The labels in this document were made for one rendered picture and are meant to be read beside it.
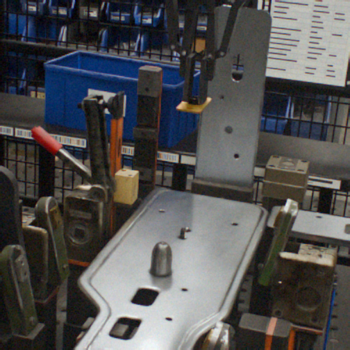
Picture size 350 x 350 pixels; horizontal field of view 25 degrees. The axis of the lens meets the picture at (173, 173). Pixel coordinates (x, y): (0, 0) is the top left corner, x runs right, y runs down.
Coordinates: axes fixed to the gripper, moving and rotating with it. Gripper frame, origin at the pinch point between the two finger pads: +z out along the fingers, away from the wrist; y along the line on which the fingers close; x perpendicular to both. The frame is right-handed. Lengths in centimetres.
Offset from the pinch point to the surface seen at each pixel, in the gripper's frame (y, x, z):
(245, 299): 7, 36, 57
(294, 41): 8, 54, 3
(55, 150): -22.0, -1.5, 14.7
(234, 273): 10.5, -9.4, 26.5
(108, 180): -13.4, 0.5, 19.2
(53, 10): -99, 175, 26
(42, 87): -101, 171, 57
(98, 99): -15.7, 0.6, 5.8
